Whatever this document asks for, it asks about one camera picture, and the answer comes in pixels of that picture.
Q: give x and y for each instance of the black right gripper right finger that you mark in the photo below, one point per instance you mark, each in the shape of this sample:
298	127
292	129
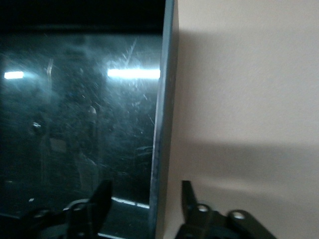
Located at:
199	221

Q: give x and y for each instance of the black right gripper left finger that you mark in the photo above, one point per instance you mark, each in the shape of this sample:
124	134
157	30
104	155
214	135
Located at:
94	214

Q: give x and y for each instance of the black plastic box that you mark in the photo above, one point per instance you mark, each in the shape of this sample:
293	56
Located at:
74	112

